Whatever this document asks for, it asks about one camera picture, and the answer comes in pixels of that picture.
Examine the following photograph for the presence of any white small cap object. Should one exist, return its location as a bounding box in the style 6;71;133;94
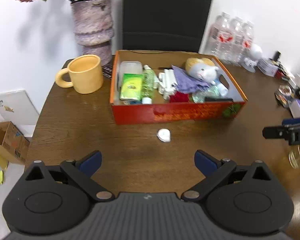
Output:
157;128;171;142

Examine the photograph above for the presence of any iridescent plastic bag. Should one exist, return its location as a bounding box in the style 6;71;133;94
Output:
192;86;222;103

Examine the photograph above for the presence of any purple cloth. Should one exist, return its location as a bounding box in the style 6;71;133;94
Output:
172;65;210;94

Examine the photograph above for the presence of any snack packet clutter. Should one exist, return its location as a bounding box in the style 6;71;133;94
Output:
274;85;294;108

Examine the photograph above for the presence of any glass jar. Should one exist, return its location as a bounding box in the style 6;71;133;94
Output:
288;145;300;169

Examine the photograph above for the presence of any purple small box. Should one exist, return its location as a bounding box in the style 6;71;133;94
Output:
257;58;278;77

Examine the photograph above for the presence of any white small lamp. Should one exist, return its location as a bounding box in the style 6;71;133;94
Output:
241;43;263;73

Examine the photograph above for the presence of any orange cardboard box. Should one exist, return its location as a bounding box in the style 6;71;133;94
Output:
109;50;248;125

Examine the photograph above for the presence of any black remote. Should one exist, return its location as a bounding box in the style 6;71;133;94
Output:
204;96;233;102

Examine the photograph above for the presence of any brown cardboard carton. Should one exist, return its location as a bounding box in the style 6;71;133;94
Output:
0;121;30;165

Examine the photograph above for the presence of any red fabric item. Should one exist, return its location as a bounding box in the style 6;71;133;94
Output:
169;91;190;103

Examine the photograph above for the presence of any green tissue packet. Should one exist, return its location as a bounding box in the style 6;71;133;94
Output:
120;73;142;101

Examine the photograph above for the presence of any plush cat toy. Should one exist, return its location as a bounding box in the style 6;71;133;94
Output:
185;58;219;85

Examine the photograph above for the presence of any yellow mug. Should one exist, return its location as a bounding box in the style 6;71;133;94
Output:
55;54;103;94

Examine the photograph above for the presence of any water bottle pack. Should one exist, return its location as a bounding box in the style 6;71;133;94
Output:
204;12;254;65

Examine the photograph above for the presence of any green plastic bottle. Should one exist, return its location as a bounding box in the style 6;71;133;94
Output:
141;65;155;104

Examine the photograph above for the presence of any clear plastic container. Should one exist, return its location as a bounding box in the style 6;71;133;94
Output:
118;61;143;88

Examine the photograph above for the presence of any purple ceramic vase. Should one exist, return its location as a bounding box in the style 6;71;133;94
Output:
71;0;114;66

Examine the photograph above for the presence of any black chair back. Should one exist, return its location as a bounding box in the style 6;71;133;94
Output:
122;0;212;53

